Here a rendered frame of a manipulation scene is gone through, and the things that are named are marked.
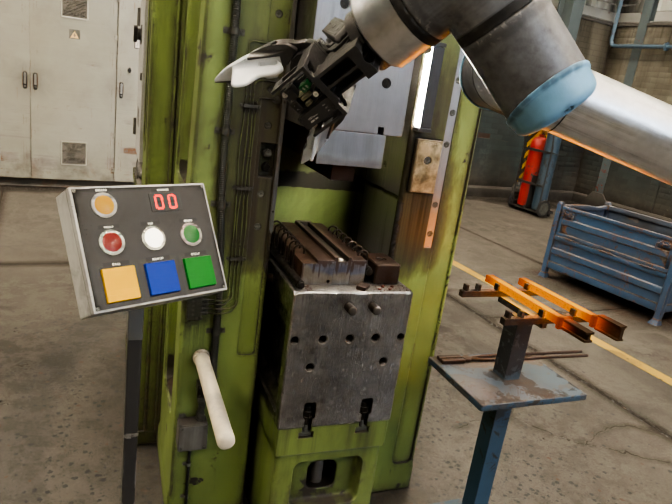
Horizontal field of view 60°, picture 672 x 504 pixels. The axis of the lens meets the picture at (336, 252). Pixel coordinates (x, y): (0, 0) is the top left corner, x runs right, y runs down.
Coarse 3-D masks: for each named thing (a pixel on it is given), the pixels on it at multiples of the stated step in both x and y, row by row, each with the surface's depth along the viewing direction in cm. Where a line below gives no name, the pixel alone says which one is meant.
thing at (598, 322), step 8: (520, 280) 196; (528, 280) 195; (536, 288) 189; (544, 288) 189; (544, 296) 186; (552, 296) 183; (560, 296) 183; (560, 304) 180; (568, 304) 177; (576, 304) 177; (584, 312) 172; (592, 312) 172; (592, 320) 168; (600, 320) 167; (608, 320) 164; (600, 328) 167; (608, 328) 165; (616, 328) 162; (624, 328) 161; (608, 336) 164; (616, 336) 162
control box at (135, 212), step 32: (64, 192) 127; (96, 192) 129; (128, 192) 134; (160, 192) 140; (192, 192) 146; (64, 224) 129; (96, 224) 128; (128, 224) 133; (160, 224) 138; (192, 224) 144; (96, 256) 126; (128, 256) 131; (160, 256) 136; (192, 256) 142; (96, 288) 124; (224, 288) 146
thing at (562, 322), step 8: (488, 280) 194; (496, 280) 190; (504, 288) 186; (512, 288) 184; (512, 296) 182; (520, 296) 179; (528, 296) 179; (528, 304) 175; (536, 304) 172; (552, 312) 167; (552, 320) 166; (560, 320) 162; (568, 320) 162; (560, 328) 163; (568, 328) 162; (576, 328) 158; (584, 328) 157; (576, 336) 158; (584, 336) 156
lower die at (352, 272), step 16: (288, 224) 206; (320, 224) 211; (272, 240) 200; (288, 240) 190; (304, 240) 188; (336, 240) 193; (304, 256) 175; (320, 256) 174; (336, 256) 173; (352, 256) 178; (304, 272) 170; (320, 272) 172; (336, 272) 173; (352, 272) 175
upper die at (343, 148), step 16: (288, 128) 185; (304, 128) 170; (288, 144) 185; (304, 144) 170; (336, 144) 161; (352, 144) 163; (368, 144) 164; (384, 144) 166; (320, 160) 161; (336, 160) 162; (352, 160) 164; (368, 160) 166
